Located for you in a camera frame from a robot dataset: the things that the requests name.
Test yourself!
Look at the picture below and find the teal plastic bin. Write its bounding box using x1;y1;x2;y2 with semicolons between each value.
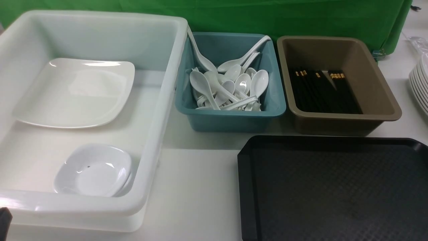
175;32;287;133

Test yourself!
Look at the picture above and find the stack of white plates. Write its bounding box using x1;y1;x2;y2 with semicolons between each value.
409;53;428;115

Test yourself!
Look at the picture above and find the pile of black chopsticks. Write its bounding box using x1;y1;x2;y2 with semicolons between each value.
288;67;363;114

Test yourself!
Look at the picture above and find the white soup spoon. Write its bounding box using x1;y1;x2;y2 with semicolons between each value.
187;26;218;73

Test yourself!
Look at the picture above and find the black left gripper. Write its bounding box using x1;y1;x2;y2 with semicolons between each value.
0;207;13;241

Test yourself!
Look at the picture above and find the black serving tray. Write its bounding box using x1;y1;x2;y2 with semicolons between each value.
237;135;428;241

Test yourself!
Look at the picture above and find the clear plastic wrap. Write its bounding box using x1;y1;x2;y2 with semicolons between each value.
406;36;428;55

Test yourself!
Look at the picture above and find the white bowl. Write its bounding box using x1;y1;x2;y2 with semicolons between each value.
114;170;134;197
53;143;132;197

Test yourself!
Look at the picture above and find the white spoon right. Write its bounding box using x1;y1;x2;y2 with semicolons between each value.
249;70;269;99

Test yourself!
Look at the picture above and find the large white plastic tub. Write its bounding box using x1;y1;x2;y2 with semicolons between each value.
0;10;188;232

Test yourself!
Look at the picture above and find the white spoon left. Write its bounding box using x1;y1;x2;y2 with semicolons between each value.
189;71;220;110

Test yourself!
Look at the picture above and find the white square rice plate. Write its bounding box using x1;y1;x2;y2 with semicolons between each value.
12;58;135;129

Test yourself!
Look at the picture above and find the brown plastic bin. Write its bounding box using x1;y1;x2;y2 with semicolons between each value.
277;36;402;136

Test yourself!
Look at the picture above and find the long white spoon top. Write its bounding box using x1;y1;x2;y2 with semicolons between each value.
217;35;271;73

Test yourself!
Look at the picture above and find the green cloth backdrop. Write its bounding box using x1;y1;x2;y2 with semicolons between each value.
0;0;412;54

